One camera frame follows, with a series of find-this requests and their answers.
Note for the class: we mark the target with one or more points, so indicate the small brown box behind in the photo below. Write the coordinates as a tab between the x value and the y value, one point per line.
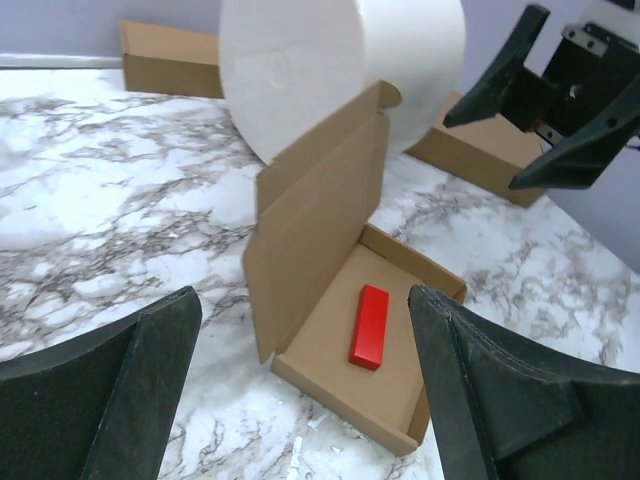
168	60

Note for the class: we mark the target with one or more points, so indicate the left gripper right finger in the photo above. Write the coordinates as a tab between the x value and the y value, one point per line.
506	407

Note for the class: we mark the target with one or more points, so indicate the white cylindrical bread box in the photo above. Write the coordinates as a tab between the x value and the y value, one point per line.
286	65

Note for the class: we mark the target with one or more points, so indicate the red block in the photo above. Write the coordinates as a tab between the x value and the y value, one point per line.
368	337

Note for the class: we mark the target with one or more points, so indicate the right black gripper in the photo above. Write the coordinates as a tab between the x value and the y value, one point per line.
589	90

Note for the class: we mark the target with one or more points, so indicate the closed brown cardboard box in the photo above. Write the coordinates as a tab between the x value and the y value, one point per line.
487	154

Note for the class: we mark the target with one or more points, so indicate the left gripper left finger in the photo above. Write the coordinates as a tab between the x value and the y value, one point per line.
100	405

